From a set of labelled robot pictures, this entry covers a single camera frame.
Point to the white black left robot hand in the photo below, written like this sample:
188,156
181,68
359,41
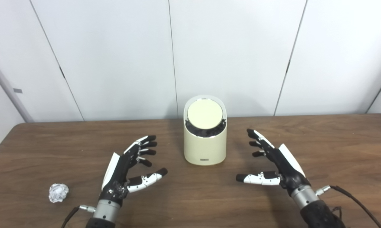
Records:
119,171

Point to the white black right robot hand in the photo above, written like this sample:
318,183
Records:
287,167

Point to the white paper ball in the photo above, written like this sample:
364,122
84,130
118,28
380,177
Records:
58,192

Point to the cream round bin lid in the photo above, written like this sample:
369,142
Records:
205,113

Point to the cream-colored bin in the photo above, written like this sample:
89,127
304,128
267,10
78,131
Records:
204,148

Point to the black bin liner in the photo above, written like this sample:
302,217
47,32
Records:
206,132

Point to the small grey wall tag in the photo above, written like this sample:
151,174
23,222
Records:
18,91

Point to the grey wall corner post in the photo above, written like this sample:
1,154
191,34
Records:
9,87

